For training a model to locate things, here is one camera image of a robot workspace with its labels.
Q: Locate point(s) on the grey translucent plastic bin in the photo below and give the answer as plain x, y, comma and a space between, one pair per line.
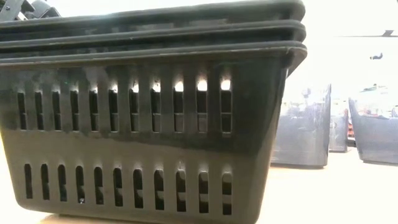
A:
373, 140
338, 133
304, 133

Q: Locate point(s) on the small black ceiling fixture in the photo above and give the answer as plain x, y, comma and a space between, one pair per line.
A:
377, 57

